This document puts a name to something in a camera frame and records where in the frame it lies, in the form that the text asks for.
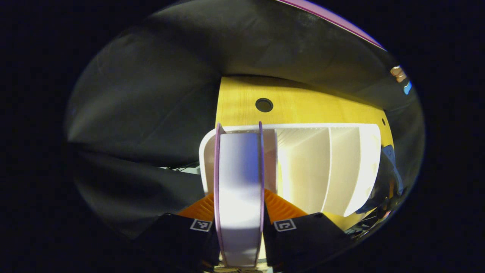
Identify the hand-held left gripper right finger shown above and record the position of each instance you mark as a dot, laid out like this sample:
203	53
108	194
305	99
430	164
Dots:
299	242

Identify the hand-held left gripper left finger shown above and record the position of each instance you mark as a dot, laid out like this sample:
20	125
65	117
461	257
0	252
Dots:
182	242

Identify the white bookshelf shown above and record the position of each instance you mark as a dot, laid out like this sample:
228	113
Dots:
303	170

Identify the pink book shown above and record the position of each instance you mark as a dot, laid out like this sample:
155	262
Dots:
238	197

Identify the blue schoolbag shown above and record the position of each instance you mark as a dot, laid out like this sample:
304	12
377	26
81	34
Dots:
388	167

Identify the black backdrop cloth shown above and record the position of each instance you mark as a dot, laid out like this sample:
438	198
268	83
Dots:
144	106

